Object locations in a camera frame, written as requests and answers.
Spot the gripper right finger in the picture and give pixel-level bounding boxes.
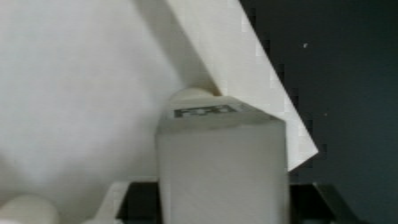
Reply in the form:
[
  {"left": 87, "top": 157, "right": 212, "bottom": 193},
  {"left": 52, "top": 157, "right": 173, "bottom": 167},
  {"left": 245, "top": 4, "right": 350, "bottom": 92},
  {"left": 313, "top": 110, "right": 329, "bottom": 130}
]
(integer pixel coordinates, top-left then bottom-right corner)
[{"left": 290, "top": 183, "right": 370, "bottom": 224}]

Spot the white table leg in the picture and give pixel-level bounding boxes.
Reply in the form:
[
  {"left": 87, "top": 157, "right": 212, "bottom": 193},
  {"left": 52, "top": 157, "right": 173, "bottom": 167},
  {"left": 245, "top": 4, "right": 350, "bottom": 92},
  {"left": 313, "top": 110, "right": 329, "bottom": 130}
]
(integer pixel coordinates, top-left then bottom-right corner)
[{"left": 157, "top": 97, "right": 290, "bottom": 224}]

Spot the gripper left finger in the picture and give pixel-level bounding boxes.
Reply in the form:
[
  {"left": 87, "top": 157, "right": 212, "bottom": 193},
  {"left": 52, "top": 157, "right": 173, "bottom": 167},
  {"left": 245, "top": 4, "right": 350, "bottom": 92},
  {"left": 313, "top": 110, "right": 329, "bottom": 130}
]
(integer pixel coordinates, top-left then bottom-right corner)
[{"left": 116, "top": 182, "right": 162, "bottom": 224}]

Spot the white square tabletop tray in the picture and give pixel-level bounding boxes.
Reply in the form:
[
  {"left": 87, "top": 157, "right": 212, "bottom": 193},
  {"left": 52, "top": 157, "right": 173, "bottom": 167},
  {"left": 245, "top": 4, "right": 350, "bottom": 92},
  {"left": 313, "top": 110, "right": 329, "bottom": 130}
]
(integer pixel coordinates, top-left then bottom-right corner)
[{"left": 0, "top": 0, "right": 318, "bottom": 224}]

